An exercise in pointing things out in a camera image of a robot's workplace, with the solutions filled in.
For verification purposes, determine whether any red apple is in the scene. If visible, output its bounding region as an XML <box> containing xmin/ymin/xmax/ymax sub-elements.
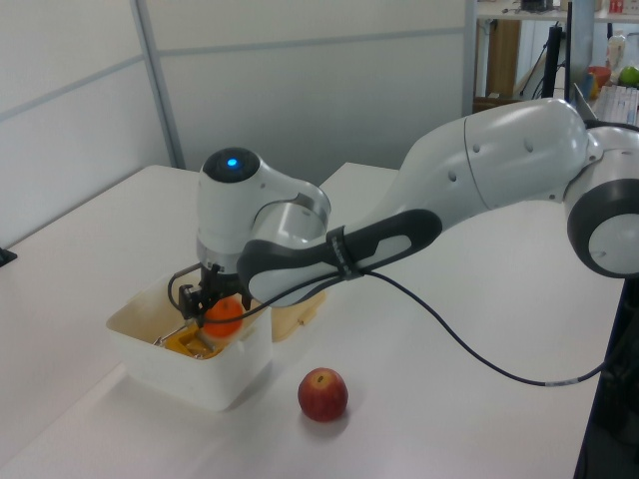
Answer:
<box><xmin>297</xmin><ymin>366</ymin><xmax>349</xmax><ymax>424</ymax></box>

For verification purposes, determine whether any large yellow C-clamp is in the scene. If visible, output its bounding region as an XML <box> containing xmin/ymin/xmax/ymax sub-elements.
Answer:
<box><xmin>151</xmin><ymin>325</ymin><xmax>227</xmax><ymax>362</ymax></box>

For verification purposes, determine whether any orange mandarin fruit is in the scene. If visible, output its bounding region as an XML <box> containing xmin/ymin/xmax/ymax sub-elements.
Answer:
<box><xmin>203</xmin><ymin>297</ymin><xmax>246</xmax><ymax>338</ymax></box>

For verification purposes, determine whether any orange cup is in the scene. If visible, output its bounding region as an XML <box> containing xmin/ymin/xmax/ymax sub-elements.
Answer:
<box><xmin>587</xmin><ymin>66</ymin><xmax>612</xmax><ymax>99</ymax></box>

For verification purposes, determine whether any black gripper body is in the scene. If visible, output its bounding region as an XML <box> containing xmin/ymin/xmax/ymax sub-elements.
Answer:
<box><xmin>199</xmin><ymin>262</ymin><xmax>247</xmax><ymax>302</ymax></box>

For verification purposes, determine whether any grey partition post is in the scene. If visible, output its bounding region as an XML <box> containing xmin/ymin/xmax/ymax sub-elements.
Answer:
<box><xmin>130</xmin><ymin>0</ymin><xmax>187</xmax><ymax>171</ymax></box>
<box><xmin>462</xmin><ymin>0</ymin><xmax>480</xmax><ymax>119</ymax></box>

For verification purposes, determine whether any wooden cabinet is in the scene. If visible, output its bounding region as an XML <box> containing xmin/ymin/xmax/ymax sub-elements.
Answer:
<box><xmin>485</xmin><ymin>19</ymin><xmax>522</xmax><ymax>100</ymax></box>

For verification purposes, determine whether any pale plastic bottle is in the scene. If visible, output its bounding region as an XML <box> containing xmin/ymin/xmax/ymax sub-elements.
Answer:
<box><xmin>606</xmin><ymin>30</ymin><xmax>628</xmax><ymax>69</ymax></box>

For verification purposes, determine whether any black monitor stand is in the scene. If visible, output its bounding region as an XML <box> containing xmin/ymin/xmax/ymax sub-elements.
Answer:
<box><xmin>547</xmin><ymin>23</ymin><xmax>572</xmax><ymax>101</ymax></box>

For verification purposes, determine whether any beige container lid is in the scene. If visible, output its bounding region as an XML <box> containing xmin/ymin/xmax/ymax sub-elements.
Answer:
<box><xmin>271</xmin><ymin>288</ymin><xmax>328</xmax><ymax>344</ymax></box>

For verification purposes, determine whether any white plastic container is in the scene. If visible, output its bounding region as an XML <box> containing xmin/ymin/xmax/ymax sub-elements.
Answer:
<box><xmin>105</xmin><ymin>271</ymin><xmax>276</xmax><ymax>413</ymax></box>

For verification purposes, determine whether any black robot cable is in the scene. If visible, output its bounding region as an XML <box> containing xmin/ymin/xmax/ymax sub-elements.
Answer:
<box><xmin>167</xmin><ymin>263</ymin><xmax>611</xmax><ymax>388</ymax></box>

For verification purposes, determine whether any black cable strap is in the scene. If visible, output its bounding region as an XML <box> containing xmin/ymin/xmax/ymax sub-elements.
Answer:
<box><xmin>325</xmin><ymin>226</ymin><xmax>364</xmax><ymax>281</ymax></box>

